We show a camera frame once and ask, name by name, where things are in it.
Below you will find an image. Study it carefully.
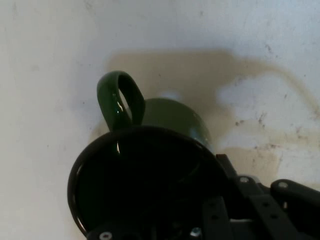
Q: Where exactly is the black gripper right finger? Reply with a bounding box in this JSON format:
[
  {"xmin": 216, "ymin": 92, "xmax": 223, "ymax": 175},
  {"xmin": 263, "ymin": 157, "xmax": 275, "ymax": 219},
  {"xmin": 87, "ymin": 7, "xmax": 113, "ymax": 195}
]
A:
[{"xmin": 216, "ymin": 153, "xmax": 320, "ymax": 240}]

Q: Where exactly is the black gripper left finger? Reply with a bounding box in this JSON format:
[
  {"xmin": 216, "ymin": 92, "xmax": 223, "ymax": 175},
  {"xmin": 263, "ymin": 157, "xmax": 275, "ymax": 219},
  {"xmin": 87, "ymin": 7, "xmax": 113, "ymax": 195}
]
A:
[{"xmin": 86, "ymin": 196, "xmax": 236, "ymax": 240}]

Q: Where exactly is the green enamel mug white print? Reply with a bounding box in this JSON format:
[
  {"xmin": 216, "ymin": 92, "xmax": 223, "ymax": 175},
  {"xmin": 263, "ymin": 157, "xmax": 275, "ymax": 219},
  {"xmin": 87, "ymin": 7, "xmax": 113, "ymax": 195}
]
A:
[{"xmin": 67, "ymin": 70, "xmax": 232, "ymax": 238}]

